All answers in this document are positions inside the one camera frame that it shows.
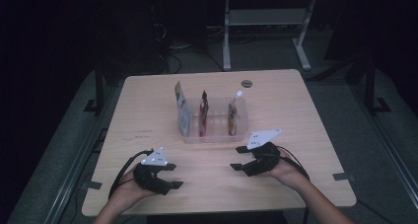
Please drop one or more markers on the white metal desk frame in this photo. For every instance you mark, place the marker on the white metal desk frame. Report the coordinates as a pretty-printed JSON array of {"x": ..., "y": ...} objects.
[{"x": 263, "y": 16}]

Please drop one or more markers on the red and black snack packet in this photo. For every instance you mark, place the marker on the red and black snack packet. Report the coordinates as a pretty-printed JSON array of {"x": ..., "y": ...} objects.
[{"x": 203, "y": 115}]

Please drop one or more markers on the person's left hand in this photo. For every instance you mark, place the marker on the person's left hand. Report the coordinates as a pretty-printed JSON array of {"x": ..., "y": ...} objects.
[{"x": 126, "y": 192}]

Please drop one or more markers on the black metal stand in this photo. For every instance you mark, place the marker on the black metal stand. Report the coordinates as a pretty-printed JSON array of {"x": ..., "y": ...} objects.
[
  {"x": 98, "y": 92},
  {"x": 371, "y": 92}
]

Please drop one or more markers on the red and white spouted pouch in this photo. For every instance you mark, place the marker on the red and white spouted pouch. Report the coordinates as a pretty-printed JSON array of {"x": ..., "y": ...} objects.
[{"x": 233, "y": 115}]

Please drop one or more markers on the green and white food packet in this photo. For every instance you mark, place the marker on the green and white food packet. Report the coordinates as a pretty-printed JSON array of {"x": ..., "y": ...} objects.
[{"x": 183, "y": 112}]

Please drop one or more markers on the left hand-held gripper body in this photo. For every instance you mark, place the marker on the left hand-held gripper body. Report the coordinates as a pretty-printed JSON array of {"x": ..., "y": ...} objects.
[{"x": 151, "y": 181}]

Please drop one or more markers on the person's right hand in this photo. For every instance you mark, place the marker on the person's right hand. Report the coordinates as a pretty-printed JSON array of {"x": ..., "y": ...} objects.
[{"x": 289, "y": 174}]

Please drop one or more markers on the clear plastic container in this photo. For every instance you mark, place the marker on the clear plastic container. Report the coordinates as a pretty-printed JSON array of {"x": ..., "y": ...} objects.
[{"x": 217, "y": 132}]

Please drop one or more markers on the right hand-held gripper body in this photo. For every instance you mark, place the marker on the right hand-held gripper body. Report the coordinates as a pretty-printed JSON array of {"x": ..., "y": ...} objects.
[{"x": 264, "y": 161}]

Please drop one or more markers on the grey tape strip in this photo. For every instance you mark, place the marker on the grey tape strip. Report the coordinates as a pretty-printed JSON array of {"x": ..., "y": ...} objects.
[
  {"x": 343, "y": 177},
  {"x": 92, "y": 185}
]

